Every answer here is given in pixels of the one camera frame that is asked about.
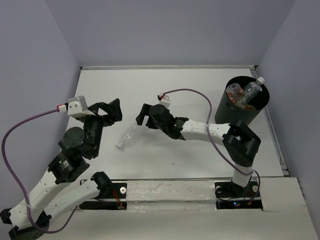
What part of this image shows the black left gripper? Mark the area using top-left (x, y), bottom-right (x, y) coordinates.
top-left (81, 97), bottom-right (124, 157)

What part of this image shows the large clear unlabelled bottle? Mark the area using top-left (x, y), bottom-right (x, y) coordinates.
top-left (116, 122), bottom-right (145, 150)

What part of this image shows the red-capped red-label bottle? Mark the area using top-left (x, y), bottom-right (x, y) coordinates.
top-left (225, 83), bottom-right (245, 104)

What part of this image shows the white-capped clear bottle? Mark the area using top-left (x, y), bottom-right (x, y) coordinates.
top-left (235, 77), bottom-right (266, 110)

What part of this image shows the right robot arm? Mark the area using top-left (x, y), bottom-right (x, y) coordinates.
top-left (135, 104), bottom-right (261, 196)

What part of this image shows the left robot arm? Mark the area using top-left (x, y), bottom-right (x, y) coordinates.
top-left (0, 96), bottom-right (125, 240)

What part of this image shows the black cylindrical bin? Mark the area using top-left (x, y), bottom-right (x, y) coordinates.
top-left (214, 76), bottom-right (270, 125)

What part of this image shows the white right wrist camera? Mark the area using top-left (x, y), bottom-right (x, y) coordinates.
top-left (157, 94), bottom-right (171, 109)

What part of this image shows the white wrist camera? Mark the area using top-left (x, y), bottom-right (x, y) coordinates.
top-left (67, 95), bottom-right (88, 118)
top-left (157, 94), bottom-right (171, 109)

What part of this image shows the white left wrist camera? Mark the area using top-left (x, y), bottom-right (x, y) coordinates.
top-left (67, 95), bottom-right (88, 118)

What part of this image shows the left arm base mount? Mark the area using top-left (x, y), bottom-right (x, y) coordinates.
top-left (79, 171), bottom-right (128, 211)

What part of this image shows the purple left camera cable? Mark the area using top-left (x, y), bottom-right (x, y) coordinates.
top-left (1, 106), bottom-right (81, 235)

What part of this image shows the purple camera cable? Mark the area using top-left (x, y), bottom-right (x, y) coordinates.
top-left (1, 106), bottom-right (81, 235)
top-left (161, 88), bottom-right (262, 208)

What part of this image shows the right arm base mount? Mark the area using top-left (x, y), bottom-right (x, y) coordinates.
top-left (214, 178), bottom-right (263, 210)

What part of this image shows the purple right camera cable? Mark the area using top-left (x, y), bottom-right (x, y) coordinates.
top-left (161, 88), bottom-right (262, 208)

